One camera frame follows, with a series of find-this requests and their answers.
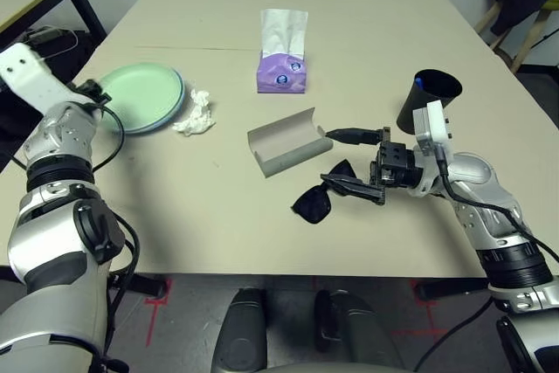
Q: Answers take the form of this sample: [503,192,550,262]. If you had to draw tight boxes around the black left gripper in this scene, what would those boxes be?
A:
[72,79,110,106]

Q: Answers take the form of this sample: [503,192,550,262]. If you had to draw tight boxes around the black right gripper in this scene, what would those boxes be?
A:
[321,127,417,206]

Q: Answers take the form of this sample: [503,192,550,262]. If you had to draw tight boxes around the green plastic plate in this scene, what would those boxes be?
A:
[96,63,183,133]

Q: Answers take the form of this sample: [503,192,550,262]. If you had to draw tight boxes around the black sunglasses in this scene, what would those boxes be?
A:
[291,161,364,226]

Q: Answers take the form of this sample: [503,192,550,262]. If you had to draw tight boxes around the grey glasses case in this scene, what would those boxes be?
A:
[246,106,334,180]

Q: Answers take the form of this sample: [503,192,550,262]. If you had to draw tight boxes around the black pen cup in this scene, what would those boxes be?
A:
[396,68,463,135]

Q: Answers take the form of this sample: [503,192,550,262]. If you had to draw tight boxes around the purple tissue pack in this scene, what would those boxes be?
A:
[256,52,307,95]

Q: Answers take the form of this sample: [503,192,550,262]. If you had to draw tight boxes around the grey right robot leg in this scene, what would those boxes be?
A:
[314,288,406,373]

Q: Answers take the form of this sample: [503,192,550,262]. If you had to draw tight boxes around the grey robot leg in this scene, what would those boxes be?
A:
[314,288,406,373]
[211,288,268,373]

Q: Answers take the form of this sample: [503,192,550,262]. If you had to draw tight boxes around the red floor tape cross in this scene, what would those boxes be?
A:
[390,279,447,348]
[145,277,172,344]

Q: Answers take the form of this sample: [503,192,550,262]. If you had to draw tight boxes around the grey left robot leg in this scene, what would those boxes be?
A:
[211,288,268,373]

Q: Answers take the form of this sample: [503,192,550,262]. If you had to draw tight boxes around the wooden stool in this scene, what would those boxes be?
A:
[474,0,559,73]

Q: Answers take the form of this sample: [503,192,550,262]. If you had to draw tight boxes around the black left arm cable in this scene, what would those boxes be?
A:
[89,100,141,373]

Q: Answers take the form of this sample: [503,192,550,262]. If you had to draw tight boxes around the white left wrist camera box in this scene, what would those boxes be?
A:
[0,43,67,116]

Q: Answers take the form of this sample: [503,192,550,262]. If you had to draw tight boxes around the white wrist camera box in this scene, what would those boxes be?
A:
[0,43,67,116]
[412,100,453,156]

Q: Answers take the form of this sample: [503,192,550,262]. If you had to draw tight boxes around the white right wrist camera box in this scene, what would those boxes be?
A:
[412,100,453,156]

